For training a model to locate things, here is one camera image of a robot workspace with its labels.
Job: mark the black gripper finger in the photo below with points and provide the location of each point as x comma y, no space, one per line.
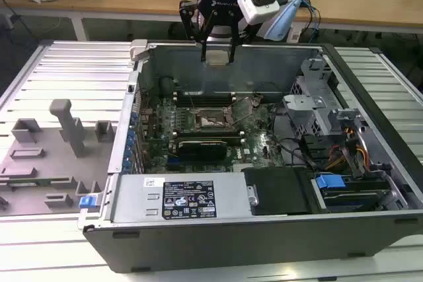
241,32
186,18

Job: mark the silver-topped CPU plate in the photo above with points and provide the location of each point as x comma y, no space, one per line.
218,58

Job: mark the thin metal locking lever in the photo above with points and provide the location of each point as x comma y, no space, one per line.
191,102

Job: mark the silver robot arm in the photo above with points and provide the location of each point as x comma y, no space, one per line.
219,34

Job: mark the black disk bay cover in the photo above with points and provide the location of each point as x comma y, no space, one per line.
281,189

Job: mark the pale blue teach pendant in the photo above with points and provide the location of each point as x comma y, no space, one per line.
281,21

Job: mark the silver metal drive cage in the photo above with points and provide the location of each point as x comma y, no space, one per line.
307,110

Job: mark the blue card retainer clip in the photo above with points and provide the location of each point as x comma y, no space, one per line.
131,136
126,164
134,117
128,154

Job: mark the graphics card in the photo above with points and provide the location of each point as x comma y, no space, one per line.
203,151

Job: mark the green motherboard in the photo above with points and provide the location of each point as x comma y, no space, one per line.
251,160

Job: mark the hard disk in blue carrier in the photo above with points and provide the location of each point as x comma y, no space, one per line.
330,184

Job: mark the grey power supply with label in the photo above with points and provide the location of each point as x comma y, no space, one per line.
138,202

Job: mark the blue plastic latch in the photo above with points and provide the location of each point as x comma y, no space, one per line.
88,202

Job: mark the grey parts rack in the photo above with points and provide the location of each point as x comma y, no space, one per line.
39,169

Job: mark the black and grey PC case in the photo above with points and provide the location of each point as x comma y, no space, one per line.
198,245

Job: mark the CPU socket metal frame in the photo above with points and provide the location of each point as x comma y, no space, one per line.
208,120

